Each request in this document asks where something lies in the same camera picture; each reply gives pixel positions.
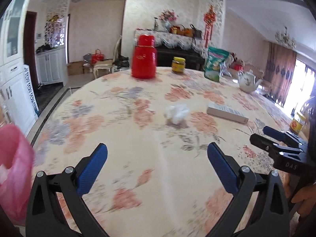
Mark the green snack bag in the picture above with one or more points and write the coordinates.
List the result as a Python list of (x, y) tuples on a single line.
[(215, 63)]

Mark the cream side chair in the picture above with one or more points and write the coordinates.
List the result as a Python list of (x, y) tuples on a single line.
[(109, 63)]

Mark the yellow lid sauce jar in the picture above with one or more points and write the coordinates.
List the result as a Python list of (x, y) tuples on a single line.
[(297, 123)]

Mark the cardboard box on floor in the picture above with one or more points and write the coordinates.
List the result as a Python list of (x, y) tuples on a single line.
[(75, 68)]

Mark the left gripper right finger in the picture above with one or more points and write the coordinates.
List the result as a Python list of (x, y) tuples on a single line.
[(270, 215)]

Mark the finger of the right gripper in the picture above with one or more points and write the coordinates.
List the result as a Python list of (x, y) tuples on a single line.
[(266, 144), (287, 137)]

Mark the crumpled white tissue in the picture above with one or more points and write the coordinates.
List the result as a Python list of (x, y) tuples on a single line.
[(175, 114)]

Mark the white porcelain teapot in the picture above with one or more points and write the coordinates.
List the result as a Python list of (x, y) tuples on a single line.
[(247, 81)]

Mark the tall white glass cabinet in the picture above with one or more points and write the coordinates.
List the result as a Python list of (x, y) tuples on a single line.
[(16, 104)]

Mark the cream sofa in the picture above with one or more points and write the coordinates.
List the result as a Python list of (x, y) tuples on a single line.
[(232, 65)]

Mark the black piano with lace cover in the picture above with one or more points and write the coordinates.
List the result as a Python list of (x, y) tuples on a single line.
[(170, 45)]

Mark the chandelier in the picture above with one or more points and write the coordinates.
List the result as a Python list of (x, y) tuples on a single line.
[(284, 39)]

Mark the brown curtain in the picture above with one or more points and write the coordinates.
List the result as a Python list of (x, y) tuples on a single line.
[(279, 71)]

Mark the floral tablecloth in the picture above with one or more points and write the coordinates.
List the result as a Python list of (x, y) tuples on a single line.
[(157, 180)]

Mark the flower vase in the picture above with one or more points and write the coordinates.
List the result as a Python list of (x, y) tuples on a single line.
[(167, 17)]

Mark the red chinese knot ornament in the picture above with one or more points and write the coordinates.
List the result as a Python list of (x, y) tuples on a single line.
[(209, 20)]

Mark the red handbag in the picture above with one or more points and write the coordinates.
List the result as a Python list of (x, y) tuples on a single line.
[(97, 56)]

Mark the person right hand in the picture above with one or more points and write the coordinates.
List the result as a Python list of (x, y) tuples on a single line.
[(307, 197)]

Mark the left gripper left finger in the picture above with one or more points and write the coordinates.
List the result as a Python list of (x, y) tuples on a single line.
[(44, 213)]

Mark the pink lined trash bin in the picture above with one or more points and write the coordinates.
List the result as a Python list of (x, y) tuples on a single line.
[(17, 158)]

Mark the red thermos flask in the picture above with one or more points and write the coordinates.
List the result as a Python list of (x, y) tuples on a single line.
[(144, 58)]

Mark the long white flat box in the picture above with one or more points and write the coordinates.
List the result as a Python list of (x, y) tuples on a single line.
[(226, 112)]

